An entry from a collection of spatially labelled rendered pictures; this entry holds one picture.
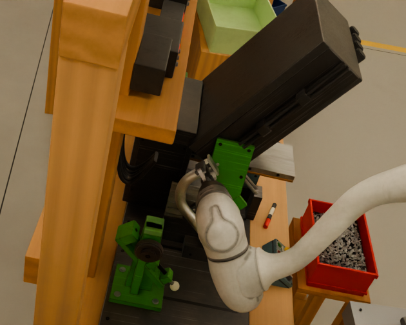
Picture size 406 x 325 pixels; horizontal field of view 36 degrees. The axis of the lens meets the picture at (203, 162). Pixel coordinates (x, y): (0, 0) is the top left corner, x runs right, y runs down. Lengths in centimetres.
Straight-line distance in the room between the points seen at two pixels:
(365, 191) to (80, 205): 61
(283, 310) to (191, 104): 70
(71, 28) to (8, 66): 336
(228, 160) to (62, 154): 87
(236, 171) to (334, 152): 240
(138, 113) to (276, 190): 103
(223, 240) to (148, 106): 34
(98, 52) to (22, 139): 277
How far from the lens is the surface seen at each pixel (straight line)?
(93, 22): 89
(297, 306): 223
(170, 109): 140
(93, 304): 182
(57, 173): 108
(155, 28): 155
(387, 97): 509
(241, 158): 184
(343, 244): 224
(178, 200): 177
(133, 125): 135
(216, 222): 134
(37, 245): 142
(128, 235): 165
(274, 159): 205
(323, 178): 396
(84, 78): 95
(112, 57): 91
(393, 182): 137
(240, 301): 147
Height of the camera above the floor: 235
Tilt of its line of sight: 39 degrees down
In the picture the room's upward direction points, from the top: 17 degrees clockwise
